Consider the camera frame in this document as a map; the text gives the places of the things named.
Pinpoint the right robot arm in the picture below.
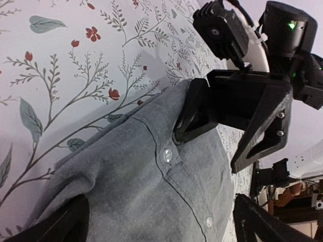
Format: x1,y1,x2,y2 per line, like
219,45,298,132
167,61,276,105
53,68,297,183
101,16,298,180
174,1,322,173

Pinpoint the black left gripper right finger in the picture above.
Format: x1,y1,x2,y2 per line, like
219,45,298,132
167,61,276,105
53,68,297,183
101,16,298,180
233,194,316,242

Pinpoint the grey garment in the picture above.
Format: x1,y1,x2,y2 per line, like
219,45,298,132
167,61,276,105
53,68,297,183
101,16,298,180
25,80,234,241

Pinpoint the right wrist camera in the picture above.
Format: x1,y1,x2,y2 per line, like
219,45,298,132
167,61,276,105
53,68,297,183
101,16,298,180
192,0,271,74

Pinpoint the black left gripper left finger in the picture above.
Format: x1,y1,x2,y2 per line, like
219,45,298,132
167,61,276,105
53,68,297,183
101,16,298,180
5,195,89,242

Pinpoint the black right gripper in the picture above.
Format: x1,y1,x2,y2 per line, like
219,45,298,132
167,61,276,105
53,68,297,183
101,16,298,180
174,70,293,173

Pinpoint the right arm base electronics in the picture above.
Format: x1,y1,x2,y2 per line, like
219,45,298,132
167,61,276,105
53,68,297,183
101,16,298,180
249,158,291,200

